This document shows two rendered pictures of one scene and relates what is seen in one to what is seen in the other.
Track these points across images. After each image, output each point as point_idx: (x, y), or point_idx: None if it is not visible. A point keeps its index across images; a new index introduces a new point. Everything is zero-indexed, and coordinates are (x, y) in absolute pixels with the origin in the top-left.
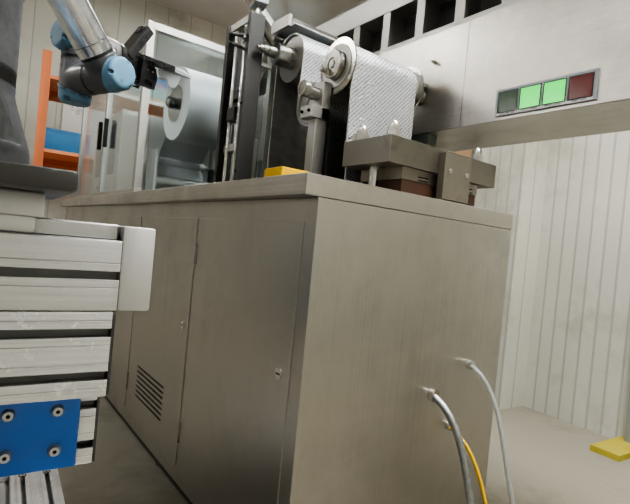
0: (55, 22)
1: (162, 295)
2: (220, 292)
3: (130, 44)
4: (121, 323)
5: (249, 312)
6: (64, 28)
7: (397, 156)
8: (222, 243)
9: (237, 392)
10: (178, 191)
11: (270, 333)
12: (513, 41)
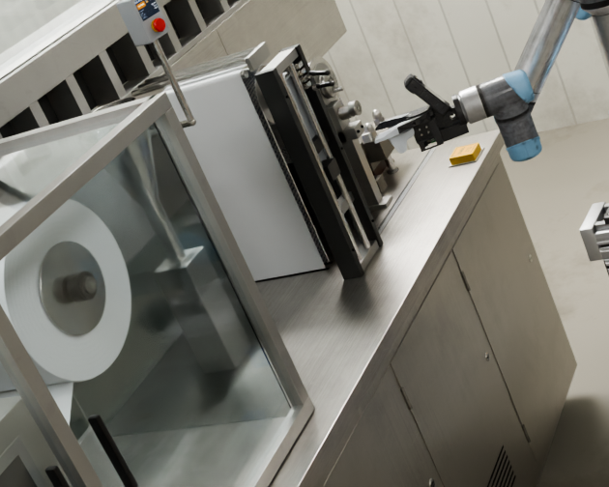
0: (527, 75)
1: (460, 380)
2: (492, 274)
3: (438, 96)
4: None
5: (507, 253)
6: (548, 74)
7: None
8: (476, 239)
9: (527, 312)
10: (442, 242)
11: (518, 245)
12: (250, 42)
